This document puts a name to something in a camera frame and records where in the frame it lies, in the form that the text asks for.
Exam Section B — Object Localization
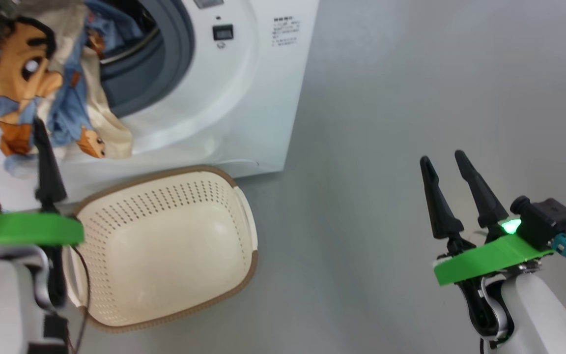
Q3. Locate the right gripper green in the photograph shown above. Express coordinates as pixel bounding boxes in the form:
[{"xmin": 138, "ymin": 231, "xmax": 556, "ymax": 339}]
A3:
[{"xmin": 420, "ymin": 150, "xmax": 554, "ymax": 291}]

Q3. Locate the white front-load washing machine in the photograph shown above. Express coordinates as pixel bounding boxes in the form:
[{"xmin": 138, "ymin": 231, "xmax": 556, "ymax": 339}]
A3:
[{"xmin": 0, "ymin": 0, "xmax": 320, "ymax": 217}]

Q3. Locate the blue and cream garment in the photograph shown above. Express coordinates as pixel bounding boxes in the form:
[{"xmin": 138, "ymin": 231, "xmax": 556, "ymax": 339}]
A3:
[{"xmin": 37, "ymin": 0, "xmax": 146, "ymax": 160}]

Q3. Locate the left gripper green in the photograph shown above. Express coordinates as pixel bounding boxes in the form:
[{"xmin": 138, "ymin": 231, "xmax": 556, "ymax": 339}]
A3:
[{"xmin": 0, "ymin": 118, "xmax": 85, "ymax": 248}]

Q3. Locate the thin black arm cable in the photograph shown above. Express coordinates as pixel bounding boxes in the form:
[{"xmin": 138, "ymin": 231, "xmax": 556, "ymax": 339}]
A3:
[{"xmin": 69, "ymin": 246, "xmax": 90, "ymax": 354}]

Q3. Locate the cream perforated laundry basket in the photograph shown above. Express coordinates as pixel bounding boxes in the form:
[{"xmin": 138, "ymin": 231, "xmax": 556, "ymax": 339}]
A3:
[{"xmin": 64, "ymin": 165, "xmax": 259, "ymax": 333}]

